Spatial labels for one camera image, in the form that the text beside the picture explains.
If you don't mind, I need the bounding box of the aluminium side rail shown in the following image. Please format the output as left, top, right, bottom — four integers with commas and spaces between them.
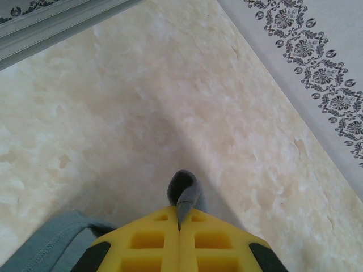
0, 0, 140, 70

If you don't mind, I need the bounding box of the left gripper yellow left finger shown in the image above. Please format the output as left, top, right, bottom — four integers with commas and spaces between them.
69, 206, 181, 272

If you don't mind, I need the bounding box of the grey t-shirt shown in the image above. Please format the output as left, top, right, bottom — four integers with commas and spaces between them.
5, 169, 209, 272

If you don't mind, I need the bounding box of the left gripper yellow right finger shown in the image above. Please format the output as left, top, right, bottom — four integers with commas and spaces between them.
180, 209, 287, 272

